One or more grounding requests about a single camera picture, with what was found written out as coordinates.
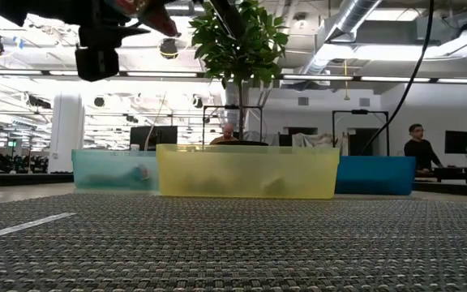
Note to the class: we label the silver ventilation duct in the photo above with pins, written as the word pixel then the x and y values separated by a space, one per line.
pixel 355 16

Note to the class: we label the white cloth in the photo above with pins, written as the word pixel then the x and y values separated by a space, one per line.
pixel 310 141

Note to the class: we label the yellow translucent plastic bin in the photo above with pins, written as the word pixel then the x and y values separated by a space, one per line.
pixel 245 162

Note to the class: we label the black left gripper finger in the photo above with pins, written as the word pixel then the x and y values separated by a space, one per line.
pixel 134 31

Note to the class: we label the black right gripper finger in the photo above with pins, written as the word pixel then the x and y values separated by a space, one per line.
pixel 227 18

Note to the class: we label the white tape strip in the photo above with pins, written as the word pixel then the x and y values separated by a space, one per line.
pixel 22 226

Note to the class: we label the long ceiling light strip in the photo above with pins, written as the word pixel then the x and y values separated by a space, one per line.
pixel 318 77
pixel 14 72
pixel 460 80

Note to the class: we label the black metal table frame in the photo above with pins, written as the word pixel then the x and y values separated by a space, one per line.
pixel 35 179

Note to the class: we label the black stand frame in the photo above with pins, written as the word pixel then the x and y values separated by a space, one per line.
pixel 359 112
pixel 233 107

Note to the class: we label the black desk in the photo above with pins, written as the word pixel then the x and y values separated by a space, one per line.
pixel 452 172

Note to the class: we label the green potted plant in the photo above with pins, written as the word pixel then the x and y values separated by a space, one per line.
pixel 254 52

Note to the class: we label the grey woven placemat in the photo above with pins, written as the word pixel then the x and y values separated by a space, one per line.
pixel 258 251

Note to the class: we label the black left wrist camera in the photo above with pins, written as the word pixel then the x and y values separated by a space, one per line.
pixel 95 65

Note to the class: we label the blue plastic bin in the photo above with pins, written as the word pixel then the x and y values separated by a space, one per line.
pixel 375 174

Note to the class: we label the teal translucent plastic bin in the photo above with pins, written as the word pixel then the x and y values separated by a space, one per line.
pixel 95 162

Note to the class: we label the white column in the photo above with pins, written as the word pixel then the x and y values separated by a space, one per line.
pixel 67 130

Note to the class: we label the person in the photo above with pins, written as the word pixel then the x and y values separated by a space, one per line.
pixel 227 131
pixel 420 152

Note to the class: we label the white cup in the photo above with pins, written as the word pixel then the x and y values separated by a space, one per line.
pixel 134 147

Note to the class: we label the black monitor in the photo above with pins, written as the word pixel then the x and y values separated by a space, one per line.
pixel 458 142
pixel 156 138

